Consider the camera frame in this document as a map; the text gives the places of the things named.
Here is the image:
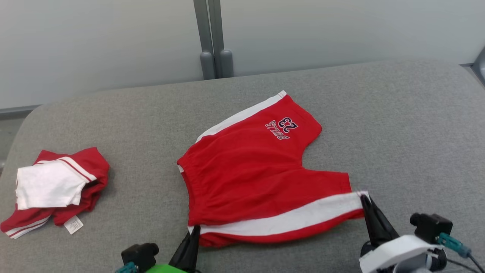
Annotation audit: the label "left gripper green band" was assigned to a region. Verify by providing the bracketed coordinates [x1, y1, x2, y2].
[145, 226, 201, 273]

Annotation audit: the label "red t-shirt white sleeves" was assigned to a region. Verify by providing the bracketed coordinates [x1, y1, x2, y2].
[0, 147, 110, 239]

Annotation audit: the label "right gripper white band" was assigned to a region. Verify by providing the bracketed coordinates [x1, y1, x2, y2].
[359, 195, 444, 273]

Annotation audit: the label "grey fabric sofa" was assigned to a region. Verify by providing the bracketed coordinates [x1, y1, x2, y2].
[0, 59, 485, 273]

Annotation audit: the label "grey partition post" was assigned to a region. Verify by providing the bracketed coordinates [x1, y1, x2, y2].
[193, 0, 216, 80]
[208, 0, 234, 78]

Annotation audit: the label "red shorts white stripes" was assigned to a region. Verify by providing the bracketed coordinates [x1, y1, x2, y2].
[177, 90, 370, 248]

